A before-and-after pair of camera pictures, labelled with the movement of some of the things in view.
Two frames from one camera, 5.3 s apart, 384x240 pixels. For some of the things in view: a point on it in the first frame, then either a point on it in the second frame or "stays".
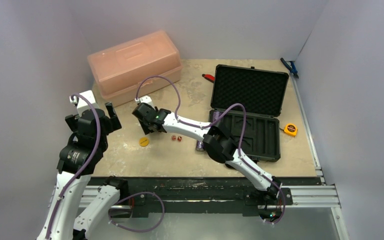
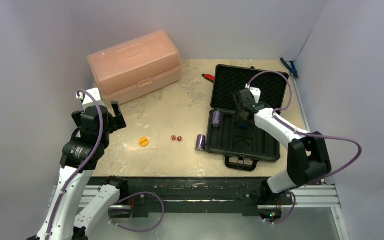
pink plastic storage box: (119, 69) stays
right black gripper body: (141, 117) → (242, 110)
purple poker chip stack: (215, 115) stays
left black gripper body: (112, 124) stays
